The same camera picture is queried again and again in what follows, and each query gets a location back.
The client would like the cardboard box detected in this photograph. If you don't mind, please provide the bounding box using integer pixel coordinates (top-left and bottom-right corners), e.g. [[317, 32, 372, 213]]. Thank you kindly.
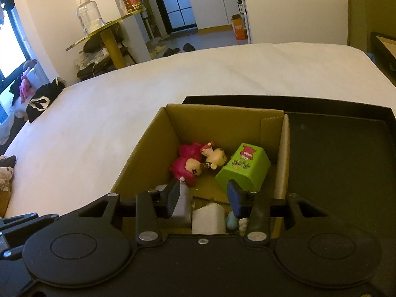
[[110, 103, 291, 239]]

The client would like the white kitchen cabinet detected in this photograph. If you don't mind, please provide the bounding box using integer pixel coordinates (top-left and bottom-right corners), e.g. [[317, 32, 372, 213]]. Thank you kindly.
[[186, 0, 246, 33]]

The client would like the yellow round table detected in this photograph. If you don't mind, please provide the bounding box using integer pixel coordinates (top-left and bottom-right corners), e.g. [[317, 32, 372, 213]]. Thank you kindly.
[[65, 8, 147, 69]]

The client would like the grey rounded block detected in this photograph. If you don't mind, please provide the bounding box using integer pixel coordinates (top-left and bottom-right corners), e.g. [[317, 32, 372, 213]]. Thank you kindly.
[[155, 182, 194, 228]]

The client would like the brown-haired doll figurine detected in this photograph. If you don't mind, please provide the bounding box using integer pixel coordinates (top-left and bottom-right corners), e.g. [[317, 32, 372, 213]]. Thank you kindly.
[[199, 141, 228, 171]]

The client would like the dark glass door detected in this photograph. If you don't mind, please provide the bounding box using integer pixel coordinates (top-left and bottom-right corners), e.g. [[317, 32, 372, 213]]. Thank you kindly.
[[148, 0, 198, 35]]

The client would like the red canister in plastic bag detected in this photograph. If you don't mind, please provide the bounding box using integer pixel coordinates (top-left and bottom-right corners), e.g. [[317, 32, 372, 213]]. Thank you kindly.
[[120, 0, 151, 15]]

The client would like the green toy bin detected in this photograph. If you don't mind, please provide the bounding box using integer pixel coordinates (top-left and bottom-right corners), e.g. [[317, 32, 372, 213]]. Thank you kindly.
[[215, 143, 272, 193]]

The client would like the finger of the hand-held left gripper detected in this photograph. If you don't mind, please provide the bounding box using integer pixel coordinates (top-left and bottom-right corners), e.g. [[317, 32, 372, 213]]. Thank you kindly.
[[0, 213, 60, 261]]

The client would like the white charger plug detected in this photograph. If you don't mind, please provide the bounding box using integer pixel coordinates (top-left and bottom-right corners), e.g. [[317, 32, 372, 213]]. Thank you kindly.
[[192, 202, 227, 235]]

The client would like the orange carton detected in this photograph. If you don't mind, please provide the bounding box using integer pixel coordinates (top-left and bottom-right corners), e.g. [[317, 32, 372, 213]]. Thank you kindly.
[[230, 14, 250, 41]]

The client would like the magenta dinosaur figurine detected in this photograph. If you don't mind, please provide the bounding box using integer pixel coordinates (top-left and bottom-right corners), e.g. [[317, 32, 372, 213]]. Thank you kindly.
[[169, 142, 205, 188]]

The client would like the pile of clutter under table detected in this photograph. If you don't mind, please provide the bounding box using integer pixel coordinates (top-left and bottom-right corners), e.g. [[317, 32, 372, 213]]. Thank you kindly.
[[75, 41, 129, 78]]

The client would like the clear glass jar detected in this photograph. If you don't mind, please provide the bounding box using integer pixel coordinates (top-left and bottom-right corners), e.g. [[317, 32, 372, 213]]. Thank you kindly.
[[76, 0, 106, 35]]

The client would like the pink cloth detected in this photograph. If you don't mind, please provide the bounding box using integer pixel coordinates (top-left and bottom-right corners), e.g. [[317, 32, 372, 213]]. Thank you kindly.
[[19, 74, 35, 103]]

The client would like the blue and red figurine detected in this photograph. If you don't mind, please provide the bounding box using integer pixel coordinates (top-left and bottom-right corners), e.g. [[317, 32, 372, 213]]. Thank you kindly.
[[226, 210, 239, 230]]

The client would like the black tray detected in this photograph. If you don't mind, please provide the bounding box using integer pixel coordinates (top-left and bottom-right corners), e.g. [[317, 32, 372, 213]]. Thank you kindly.
[[181, 95, 396, 242]]

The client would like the black cloth with white print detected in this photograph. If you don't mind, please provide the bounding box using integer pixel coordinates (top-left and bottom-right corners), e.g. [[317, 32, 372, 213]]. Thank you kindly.
[[25, 77, 66, 124]]

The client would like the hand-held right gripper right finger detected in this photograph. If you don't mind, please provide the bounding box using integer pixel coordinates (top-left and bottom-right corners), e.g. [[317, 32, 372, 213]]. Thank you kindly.
[[226, 179, 329, 245]]

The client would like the crumpled cloth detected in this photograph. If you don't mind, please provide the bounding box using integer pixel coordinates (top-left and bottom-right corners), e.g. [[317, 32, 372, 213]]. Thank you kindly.
[[0, 155, 18, 190]]

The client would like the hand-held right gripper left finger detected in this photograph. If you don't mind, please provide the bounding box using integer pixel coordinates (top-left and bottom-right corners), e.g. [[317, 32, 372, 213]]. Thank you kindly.
[[77, 179, 182, 246]]

